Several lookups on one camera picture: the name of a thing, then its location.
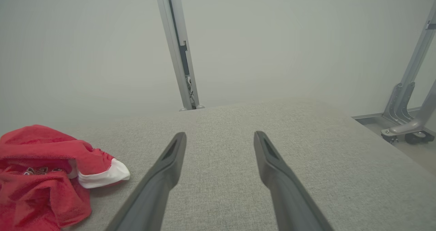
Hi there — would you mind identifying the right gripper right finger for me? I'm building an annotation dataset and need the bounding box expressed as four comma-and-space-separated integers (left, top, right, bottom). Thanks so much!
253, 131, 335, 231

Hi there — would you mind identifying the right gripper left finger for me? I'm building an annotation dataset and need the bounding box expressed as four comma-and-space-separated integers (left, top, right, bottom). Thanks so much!
106, 132, 187, 231

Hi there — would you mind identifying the red white basketball jersey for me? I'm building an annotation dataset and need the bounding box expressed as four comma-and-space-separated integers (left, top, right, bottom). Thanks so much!
0, 124, 131, 231

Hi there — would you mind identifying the grey metal partition post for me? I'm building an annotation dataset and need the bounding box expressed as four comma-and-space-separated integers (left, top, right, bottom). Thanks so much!
154, 0, 205, 111

